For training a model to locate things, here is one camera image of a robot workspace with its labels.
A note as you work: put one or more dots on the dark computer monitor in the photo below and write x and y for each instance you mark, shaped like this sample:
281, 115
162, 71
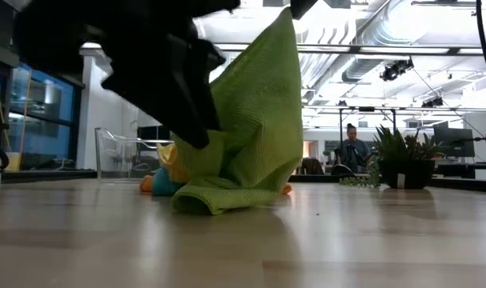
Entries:
455, 142

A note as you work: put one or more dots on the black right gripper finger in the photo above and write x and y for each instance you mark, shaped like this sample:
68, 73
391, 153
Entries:
300, 7

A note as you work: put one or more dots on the long ceiling light bar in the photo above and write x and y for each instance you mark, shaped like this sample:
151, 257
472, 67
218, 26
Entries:
386, 50

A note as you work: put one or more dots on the lime green microfiber towel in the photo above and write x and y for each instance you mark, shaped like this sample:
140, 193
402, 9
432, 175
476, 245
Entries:
258, 120

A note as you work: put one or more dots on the person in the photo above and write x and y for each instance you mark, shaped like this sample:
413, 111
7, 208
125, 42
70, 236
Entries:
352, 150

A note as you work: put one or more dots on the orange microfiber towel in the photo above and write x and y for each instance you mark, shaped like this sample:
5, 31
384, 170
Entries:
145, 184

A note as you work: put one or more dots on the brown chair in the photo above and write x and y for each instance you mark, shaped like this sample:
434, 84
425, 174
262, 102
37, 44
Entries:
312, 166

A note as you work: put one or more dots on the black track spotlight cluster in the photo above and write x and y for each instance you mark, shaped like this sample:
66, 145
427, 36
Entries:
394, 70

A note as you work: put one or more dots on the black trestle frame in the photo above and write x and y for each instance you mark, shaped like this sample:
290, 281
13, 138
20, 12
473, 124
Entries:
366, 109

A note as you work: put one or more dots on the black aluminium table frame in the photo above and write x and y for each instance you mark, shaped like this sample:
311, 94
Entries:
46, 176

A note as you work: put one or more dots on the clear plastic bin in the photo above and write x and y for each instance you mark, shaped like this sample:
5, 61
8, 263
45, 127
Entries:
110, 160

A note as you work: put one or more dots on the yellow bucket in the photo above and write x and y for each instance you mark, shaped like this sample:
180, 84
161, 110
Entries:
13, 162

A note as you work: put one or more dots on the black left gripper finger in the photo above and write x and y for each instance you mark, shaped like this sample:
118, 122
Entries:
202, 68
162, 96

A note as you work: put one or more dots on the yellow microfiber towel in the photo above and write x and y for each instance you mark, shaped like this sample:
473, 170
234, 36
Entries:
172, 164

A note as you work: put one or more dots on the teal microfiber towel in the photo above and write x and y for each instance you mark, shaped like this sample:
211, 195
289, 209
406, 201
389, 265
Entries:
162, 186

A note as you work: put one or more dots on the potted succulent plant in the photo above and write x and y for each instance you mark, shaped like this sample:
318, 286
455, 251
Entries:
406, 174

